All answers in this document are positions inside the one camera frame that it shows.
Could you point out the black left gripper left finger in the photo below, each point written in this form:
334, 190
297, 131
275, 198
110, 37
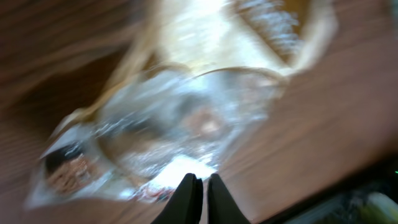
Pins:
185, 205

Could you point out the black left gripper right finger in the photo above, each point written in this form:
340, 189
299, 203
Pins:
222, 209

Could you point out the brown mushroom packet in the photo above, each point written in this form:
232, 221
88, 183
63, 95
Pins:
201, 78

